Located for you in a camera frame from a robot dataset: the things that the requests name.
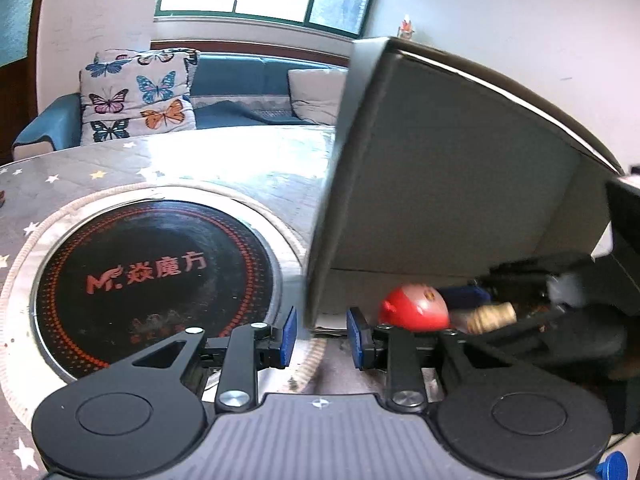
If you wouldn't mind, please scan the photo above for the red round toy figure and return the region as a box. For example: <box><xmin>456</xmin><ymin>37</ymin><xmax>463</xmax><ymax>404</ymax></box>
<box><xmin>378</xmin><ymin>284</ymin><xmax>450</xmax><ymax>333</ymax></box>

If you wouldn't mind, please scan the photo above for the black cardboard shoe box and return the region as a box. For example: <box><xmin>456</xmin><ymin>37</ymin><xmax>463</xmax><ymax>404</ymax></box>
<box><xmin>304</xmin><ymin>38</ymin><xmax>625</xmax><ymax>330</ymax></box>

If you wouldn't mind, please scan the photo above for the black round induction cooker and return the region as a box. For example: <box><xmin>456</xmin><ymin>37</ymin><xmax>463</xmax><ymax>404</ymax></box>
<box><xmin>34</xmin><ymin>200</ymin><xmax>281</xmax><ymax>378</ymax></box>

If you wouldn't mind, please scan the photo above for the grey cushion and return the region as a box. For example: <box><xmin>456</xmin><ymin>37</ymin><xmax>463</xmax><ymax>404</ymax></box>
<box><xmin>288</xmin><ymin>68</ymin><xmax>347</xmax><ymax>126</ymax></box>

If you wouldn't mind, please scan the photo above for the blue sofa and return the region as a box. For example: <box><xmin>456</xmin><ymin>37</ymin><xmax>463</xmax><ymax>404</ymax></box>
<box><xmin>12</xmin><ymin>52</ymin><xmax>347</xmax><ymax>162</ymax></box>

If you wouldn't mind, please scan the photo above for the butterfly print pillow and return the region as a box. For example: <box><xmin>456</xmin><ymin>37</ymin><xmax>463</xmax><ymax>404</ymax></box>
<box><xmin>79</xmin><ymin>49</ymin><xmax>200</xmax><ymax>145</ymax></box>

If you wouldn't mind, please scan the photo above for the dark wooden door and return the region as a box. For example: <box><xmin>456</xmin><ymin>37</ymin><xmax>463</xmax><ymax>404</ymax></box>
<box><xmin>0</xmin><ymin>0</ymin><xmax>39</xmax><ymax>164</ymax></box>

